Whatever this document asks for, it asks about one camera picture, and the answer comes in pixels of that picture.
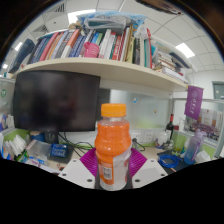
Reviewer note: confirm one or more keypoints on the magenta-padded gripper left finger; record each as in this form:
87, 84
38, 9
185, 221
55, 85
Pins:
76, 171

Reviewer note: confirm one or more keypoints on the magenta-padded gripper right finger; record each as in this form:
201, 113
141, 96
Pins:
148, 171

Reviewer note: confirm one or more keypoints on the orange drink bottle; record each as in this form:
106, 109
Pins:
112, 146

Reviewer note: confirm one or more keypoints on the translucent purple water bottle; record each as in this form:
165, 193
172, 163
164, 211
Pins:
193, 148

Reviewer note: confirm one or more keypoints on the small blue box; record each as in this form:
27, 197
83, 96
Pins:
59, 150

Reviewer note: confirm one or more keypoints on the dark wine bottle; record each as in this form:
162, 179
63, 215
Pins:
170, 128

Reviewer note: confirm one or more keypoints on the stack of white napkins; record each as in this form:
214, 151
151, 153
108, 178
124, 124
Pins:
17, 146

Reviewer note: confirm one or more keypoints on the black computer monitor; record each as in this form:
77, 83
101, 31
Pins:
56, 100

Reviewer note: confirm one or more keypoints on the purple hanging banner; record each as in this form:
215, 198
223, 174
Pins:
193, 101

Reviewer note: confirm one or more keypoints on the frosted partition panel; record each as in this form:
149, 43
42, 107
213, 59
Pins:
6, 106

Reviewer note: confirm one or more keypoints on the navy blue box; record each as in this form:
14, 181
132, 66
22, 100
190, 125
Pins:
21, 55

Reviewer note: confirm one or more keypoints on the wall shelf with books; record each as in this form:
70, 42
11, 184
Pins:
110, 71

